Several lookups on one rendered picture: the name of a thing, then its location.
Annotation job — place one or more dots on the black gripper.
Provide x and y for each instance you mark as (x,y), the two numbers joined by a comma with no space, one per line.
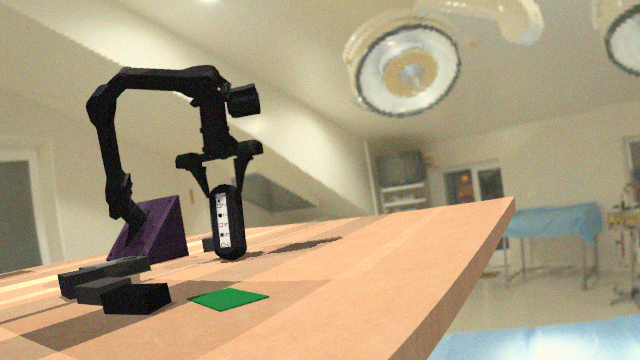
(215,140)

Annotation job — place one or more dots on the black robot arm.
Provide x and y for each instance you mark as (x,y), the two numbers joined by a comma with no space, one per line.
(198,82)

